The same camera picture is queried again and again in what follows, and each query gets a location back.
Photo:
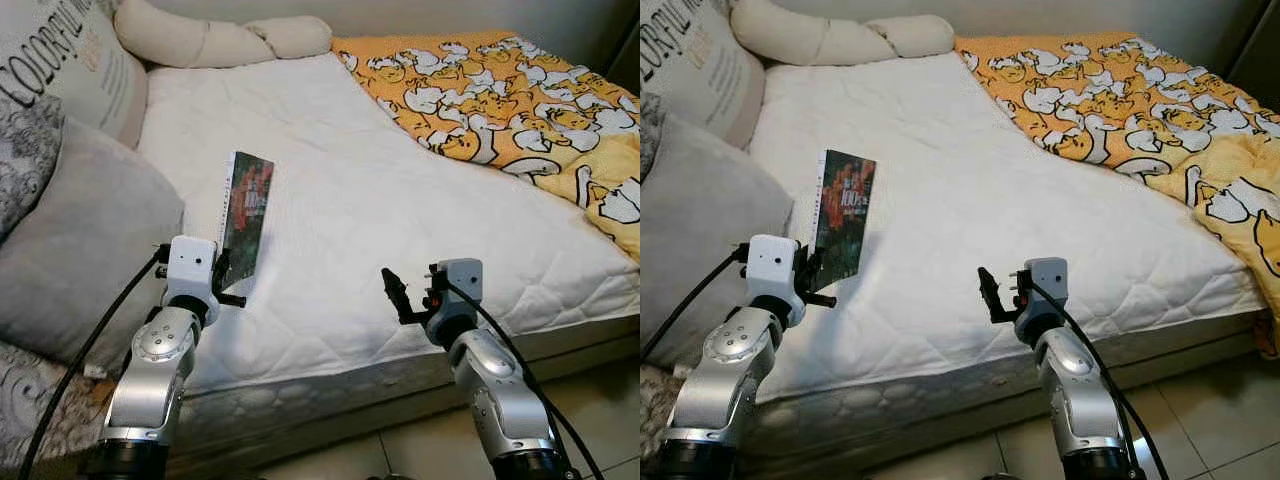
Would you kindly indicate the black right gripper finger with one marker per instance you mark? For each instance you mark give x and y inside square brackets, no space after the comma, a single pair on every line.
[395,290]
[990,290]

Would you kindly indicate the dark glossy cover book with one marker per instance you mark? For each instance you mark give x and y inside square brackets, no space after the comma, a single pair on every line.
[248,210]
[845,215]

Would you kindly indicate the plain grey pillow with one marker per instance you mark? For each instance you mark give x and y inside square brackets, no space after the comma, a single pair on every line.
[700,250]
[90,240]

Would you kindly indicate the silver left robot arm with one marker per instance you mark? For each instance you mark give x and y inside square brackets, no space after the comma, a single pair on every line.
[160,370]
[740,370]

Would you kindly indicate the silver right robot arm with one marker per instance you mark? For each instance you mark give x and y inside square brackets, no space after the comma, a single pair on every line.
[500,390]
[1075,390]

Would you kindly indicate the white quilted mattress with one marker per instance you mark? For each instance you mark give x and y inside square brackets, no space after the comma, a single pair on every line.
[1000,200]
[400,220]

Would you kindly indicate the grey floral bed sheet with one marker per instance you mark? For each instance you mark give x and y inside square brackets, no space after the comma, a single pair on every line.
[40,400]
[660,420]

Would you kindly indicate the grey floral patterned pillow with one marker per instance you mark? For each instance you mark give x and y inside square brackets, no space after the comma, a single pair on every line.
[650,135]
[25,160]

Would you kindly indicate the yellow cartoon print blanket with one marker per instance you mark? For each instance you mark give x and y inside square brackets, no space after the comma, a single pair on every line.
[1120,100]
[500,100]

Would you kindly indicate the white cushion with printed lettering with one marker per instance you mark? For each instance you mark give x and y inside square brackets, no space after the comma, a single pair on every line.
[80,70]
[700,60]

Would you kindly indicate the long beige bolster pillow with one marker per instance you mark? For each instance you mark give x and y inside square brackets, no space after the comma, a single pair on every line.
[200,35]
[820,35]

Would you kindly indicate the dark cabinet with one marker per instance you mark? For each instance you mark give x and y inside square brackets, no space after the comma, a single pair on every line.
[628,55]
[1255,50]

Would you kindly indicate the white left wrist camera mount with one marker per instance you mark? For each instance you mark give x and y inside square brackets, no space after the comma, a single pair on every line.
[190,265]
[770,262]

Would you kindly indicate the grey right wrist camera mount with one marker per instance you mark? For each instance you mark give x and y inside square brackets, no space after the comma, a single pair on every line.
[1045,280]
[460,280]

